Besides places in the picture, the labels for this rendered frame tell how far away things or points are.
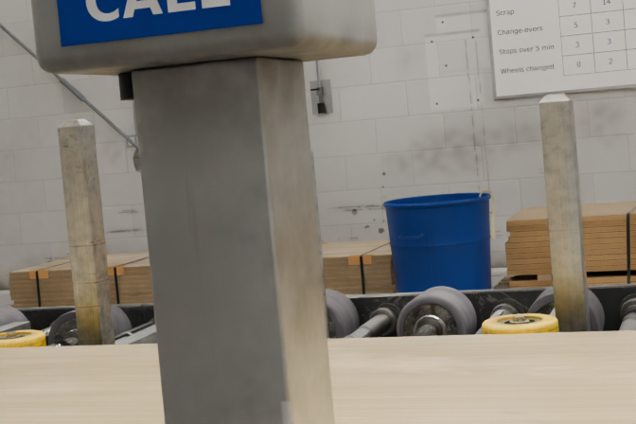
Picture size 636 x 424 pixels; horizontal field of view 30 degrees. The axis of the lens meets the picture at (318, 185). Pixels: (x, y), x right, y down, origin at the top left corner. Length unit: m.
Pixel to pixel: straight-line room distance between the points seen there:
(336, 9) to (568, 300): 1.11
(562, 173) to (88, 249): 0.61
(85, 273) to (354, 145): 6.23
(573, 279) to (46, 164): 7.44
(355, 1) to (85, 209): 1.27
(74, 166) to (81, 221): 0.07
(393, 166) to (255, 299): 7.39
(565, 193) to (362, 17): 1.06
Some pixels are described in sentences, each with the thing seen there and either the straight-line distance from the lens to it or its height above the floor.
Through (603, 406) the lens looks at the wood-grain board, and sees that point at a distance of 0.94.
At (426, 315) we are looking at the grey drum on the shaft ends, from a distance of 1.83.
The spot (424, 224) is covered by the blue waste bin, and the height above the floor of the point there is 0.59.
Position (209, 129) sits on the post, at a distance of 0.30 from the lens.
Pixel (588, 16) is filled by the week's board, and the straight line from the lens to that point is 7.45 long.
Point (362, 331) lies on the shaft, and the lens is 1.81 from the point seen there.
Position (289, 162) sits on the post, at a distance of 0.31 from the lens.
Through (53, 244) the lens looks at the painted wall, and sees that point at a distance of 8.70.
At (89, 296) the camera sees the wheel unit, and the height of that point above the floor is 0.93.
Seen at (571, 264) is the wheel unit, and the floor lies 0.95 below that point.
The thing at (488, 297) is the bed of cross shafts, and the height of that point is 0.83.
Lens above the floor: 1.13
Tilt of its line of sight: 3 degrees down
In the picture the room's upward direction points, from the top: 5 degrees counter-clockwise
